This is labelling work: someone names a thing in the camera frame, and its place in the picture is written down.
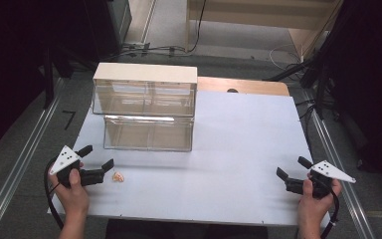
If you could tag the metal floor rail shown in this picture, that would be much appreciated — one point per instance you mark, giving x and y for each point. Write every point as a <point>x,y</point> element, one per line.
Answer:
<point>16,172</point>
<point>341,186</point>

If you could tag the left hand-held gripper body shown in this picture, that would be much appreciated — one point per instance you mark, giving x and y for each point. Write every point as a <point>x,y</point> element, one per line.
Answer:
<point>64,159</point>

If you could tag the person's right hand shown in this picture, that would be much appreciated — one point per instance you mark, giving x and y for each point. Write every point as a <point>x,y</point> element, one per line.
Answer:
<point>315,207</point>

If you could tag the clear acrylic drawer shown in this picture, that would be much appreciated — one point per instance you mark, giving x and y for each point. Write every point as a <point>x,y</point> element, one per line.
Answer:
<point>149,134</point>
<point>144,98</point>

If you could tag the dark curtain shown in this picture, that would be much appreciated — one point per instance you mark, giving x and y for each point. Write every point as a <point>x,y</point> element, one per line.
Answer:
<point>371,83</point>
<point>10,66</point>

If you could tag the person's left hand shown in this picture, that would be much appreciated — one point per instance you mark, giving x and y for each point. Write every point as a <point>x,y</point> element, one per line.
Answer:
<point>73,195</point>

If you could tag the small peach-coloured object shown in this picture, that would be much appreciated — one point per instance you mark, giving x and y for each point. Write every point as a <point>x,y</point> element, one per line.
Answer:
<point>118,177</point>

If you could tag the clear drawer cabinet white top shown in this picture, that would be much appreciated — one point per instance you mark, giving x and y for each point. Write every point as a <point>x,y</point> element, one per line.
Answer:
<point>146,76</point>

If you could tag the light wooden shelf unit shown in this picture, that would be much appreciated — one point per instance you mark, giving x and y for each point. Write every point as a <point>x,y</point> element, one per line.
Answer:
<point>262,20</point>

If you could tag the person's dark clothing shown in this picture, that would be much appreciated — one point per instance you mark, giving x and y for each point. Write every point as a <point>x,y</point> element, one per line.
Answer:
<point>185,231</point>

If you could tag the black cabinet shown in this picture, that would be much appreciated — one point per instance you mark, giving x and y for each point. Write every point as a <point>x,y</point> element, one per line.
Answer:
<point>107,23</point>

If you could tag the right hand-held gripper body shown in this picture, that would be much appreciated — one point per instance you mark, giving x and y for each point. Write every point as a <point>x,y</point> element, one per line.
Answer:
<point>325,174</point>

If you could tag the wooden table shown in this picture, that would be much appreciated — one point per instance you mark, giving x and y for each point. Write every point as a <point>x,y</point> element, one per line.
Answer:
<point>255,86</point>

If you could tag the black metal stand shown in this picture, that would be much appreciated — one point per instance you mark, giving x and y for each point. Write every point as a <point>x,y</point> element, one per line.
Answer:
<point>48,83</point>
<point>311,76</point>

